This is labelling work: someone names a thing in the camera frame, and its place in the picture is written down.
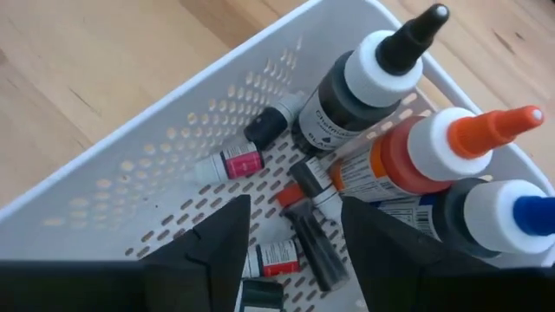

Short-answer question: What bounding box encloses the white perforated basket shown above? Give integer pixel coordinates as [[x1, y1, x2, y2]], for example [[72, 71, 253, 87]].
[[0, 0, 555, 312]]

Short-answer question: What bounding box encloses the large blue food colouring bottle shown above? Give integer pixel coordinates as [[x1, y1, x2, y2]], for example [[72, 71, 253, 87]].
[[376, 178, 555, 261]]

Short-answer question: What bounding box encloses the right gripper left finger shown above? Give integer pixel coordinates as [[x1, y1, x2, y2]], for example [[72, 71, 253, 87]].
[[141, 193, 253, 312]]

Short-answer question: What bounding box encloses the dark tube with red cap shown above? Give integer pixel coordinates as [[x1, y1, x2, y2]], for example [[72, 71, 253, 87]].
[[276, 182, 350, 292]]

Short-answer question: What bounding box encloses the small black dropper bottle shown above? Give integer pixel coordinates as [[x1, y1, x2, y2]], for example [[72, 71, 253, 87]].
[[243, 93, 304, 151]]

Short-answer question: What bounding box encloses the small pink-label dropper bottle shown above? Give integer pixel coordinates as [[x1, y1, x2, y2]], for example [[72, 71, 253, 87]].
[[193, 141, 265, 185]]

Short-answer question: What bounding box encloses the small red-label dropper bottle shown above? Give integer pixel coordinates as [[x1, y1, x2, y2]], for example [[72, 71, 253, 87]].
[[242, 237, 303, 279]]

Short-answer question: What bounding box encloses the large orange food colouring bottle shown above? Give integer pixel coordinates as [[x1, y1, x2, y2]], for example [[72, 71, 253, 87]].
[[328, 105, 545, 205]]

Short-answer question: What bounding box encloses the black white-label dropper bottle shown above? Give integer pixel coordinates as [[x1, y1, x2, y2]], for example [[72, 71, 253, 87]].
[[289, 156, 343, 222]]

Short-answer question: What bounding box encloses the large black food colouring bottle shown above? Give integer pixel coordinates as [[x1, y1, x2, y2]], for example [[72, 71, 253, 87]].
[[291, 3, 451, 158]]

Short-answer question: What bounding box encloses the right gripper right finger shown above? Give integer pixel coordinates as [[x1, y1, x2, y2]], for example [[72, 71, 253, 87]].
[[340, 196, 500, 312]]

